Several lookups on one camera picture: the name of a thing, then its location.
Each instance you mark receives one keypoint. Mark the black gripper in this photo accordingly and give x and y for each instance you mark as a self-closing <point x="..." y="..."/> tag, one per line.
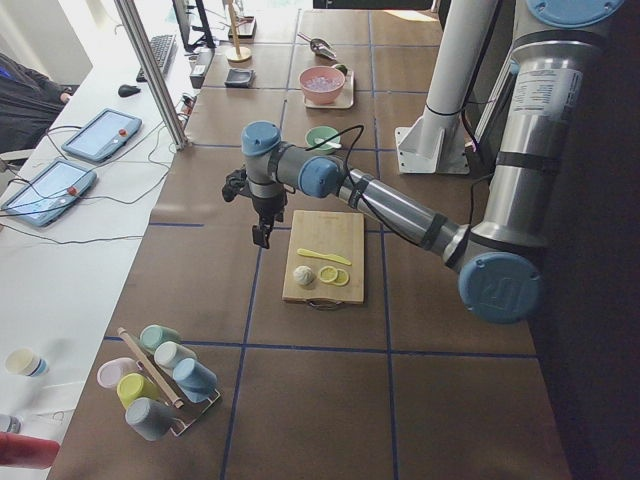
<point x="266" y="207"/>

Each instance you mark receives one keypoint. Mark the white plastic spoon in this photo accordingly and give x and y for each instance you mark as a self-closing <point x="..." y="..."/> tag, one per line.
<point x="326" y="144"/>

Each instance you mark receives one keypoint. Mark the steel ice scoop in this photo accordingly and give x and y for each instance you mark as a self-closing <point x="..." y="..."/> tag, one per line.
<point x="319" y="47"/>

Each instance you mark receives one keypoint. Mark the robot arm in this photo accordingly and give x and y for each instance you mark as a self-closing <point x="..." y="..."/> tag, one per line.
<point x="497" y="259"/>

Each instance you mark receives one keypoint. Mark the pink bowl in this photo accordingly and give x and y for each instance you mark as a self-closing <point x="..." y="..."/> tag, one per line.
<point x="321" y="98"/>

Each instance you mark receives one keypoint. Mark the clear ice cubes pile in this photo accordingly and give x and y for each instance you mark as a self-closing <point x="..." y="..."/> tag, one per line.
<point x="322" y="84"/>

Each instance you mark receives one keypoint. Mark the yellow plastic knife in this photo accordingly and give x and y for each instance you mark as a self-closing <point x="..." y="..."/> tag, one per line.
<point x="325" y="256"/>

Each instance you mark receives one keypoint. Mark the white steamed bun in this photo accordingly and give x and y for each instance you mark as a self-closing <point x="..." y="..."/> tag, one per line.
<point x="303" y="275"/>

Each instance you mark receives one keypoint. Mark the bamboo cutting board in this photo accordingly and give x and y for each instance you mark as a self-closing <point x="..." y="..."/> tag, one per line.
<point x="326" y="232"/>

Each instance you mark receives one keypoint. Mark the upper lemon slice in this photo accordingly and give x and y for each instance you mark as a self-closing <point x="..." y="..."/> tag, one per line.
<point x="328" y="274"/>

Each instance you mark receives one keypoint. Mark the mint green cup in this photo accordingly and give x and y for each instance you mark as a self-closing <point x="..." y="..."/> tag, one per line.
<point x="152" y="336"/>

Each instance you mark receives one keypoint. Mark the white cup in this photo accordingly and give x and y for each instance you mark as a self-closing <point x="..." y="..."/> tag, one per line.
<point x="168" y="354"/>

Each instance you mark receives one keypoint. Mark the cream plastic tray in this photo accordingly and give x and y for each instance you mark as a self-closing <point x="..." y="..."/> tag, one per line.
<point x="345" y="99"/>

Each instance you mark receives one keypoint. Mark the blue cup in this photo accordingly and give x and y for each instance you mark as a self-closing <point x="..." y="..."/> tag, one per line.
<point x="195" y="380"/>

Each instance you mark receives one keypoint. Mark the wooden mug tree stand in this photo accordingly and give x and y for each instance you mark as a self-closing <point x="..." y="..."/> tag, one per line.
<point x="237" y="53"/>

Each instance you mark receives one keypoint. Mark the green lime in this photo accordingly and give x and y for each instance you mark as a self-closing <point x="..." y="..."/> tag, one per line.
<point x="342" y="68"/>

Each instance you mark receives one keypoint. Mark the far teach pendant tablet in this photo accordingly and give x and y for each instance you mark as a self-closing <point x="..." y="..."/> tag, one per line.
<point x="101" y="137"/>

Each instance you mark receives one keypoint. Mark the teach pendant tablet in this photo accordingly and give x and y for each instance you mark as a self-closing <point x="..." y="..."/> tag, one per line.
<point x="101" y="137"/>
<point x="46" y="197"/>

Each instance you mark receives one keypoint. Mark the black computer mouse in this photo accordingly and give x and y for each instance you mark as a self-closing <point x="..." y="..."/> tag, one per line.
<point x="125" y="90"/>

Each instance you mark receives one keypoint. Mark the yellow cup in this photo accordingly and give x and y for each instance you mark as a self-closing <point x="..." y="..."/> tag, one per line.
<point x="134" y="386"/>

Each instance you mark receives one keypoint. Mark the pink cup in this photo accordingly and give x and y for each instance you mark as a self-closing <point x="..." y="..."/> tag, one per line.
<point x="110" y="373"/>

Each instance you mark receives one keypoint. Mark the black glass tray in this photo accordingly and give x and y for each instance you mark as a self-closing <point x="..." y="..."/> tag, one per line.
<point x="245" y="27"/>

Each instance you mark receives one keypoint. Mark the black keyboard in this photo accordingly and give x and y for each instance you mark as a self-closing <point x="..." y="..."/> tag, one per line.
<point x="164" y="48"/>

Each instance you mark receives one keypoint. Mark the grey cup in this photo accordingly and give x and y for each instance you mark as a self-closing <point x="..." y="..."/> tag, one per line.
<point x="149" y="418"/>

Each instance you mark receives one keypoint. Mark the near teach pendant tablet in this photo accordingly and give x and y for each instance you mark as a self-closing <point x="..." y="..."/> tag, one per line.
<point x="46" y="197"/>

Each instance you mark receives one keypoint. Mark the paper cup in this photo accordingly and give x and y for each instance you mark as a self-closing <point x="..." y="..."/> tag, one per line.
<point x="26" y="362"/>

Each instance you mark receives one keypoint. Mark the red bottle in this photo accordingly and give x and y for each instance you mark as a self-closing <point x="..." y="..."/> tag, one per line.
<point x="27" y="452"/>

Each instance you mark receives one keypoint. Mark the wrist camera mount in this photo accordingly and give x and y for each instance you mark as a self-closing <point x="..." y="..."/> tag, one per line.
<point x="235" y="185"/>

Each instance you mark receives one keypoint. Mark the white wire cup rack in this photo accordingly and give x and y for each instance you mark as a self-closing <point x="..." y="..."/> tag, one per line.
<point x="182" y="417"/>

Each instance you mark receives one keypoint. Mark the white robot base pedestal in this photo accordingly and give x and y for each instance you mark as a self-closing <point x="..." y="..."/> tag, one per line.
<point x="434" y="144"/>

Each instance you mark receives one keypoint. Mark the aluminium frame post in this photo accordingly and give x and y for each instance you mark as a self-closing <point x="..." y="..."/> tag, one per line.
<point x="136" y="32"/>

